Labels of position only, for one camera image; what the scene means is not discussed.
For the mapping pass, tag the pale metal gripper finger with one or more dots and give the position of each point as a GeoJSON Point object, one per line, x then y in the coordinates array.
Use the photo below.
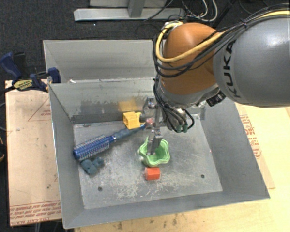
{"type": "Point", "coordinates": [150, 146]}
{"type": "Point", "coordinates": [158, 141]}

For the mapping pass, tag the green wavy bowl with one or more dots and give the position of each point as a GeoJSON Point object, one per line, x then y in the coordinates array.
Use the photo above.
{"type": "Point", "coordinates": [159, 158]}

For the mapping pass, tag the yellow toy block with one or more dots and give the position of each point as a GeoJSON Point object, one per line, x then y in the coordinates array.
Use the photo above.
{"type": "Point", "coordinates": [131, 119]}

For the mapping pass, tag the red-orange small block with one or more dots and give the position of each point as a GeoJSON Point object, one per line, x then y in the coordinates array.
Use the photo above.
{"type": "Point", "coordinates": [152, 173]}

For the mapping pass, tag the grey metal bin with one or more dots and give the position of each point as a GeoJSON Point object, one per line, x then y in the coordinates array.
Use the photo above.
{"type": "Point", "coordinates": [129, 186]}

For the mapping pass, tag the blue round hairbrush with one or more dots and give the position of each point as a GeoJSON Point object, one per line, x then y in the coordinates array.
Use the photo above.
{"type": "Point", "coordinates": [95, 146]}

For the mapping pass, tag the grey-blue foam piece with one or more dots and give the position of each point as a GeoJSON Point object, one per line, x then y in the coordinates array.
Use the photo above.
{"type": "Point", "coordinates": [90, 166]}

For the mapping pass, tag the brown cardboard board, red print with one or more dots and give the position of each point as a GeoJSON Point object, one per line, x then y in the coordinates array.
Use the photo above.
{"type": "Point", "coordinates": [30, 155]}

